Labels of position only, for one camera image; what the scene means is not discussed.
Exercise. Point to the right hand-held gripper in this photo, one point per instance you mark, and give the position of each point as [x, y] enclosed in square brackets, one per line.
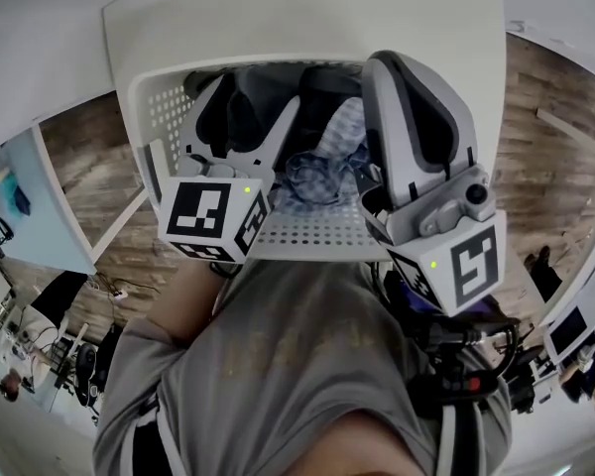
[471, 266]

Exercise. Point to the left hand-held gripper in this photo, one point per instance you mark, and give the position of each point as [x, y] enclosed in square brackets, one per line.
[213, 216]

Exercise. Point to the light blue checked laundry cloth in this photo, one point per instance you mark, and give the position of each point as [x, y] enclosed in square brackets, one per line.
[344, 127]

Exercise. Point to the dark grey laundry garment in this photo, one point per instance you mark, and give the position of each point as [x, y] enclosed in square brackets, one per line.
[322, 92]

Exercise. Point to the blue grey laundry cloth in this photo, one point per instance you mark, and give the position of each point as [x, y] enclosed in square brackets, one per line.
[312, 181]

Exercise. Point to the white perforated laundry basket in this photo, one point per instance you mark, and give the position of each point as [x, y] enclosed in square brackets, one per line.
[307, 231]

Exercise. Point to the person's left forearm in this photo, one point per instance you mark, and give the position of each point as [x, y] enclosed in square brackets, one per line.
[188, 305]

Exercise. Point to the white power strip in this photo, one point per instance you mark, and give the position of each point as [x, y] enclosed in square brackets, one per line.
[121, 294]

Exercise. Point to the light blue white desk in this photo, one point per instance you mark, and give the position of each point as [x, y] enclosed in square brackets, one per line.
[35, 201]

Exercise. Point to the person's grey shirt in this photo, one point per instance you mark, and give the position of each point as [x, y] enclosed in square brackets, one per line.
[287, 355]

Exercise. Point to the white framed monitor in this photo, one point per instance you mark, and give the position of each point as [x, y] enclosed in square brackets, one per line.
[567, 332]

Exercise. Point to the black office chair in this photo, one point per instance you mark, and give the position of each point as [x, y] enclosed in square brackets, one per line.
[86, 370]

